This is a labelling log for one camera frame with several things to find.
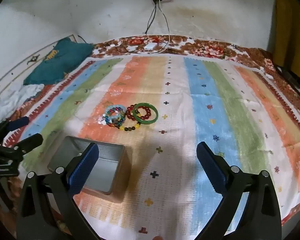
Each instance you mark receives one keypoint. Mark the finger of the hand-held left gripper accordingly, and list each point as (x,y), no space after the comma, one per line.
(31,141)
(19,122)

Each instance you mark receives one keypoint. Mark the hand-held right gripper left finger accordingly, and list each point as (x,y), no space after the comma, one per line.
(83,171)

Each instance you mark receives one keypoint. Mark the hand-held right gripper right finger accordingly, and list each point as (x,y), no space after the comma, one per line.
(211,168)

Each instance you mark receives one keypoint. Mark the metal tin box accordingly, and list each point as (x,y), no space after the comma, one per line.
(102,170)

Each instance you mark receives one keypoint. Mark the green jade bangle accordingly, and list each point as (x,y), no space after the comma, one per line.
(155,116)

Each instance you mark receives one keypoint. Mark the white crumpled cloth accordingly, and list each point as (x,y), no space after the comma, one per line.
(17,97)

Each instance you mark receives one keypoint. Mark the teal pillow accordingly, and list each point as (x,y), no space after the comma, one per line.
(57,62)

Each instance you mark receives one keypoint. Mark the striped patterned blanket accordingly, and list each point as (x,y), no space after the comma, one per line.
(180,92)

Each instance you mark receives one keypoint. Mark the white charger box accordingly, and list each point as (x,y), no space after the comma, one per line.
(151,46)

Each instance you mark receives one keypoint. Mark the yellow curtain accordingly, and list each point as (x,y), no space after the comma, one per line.
(290,30)

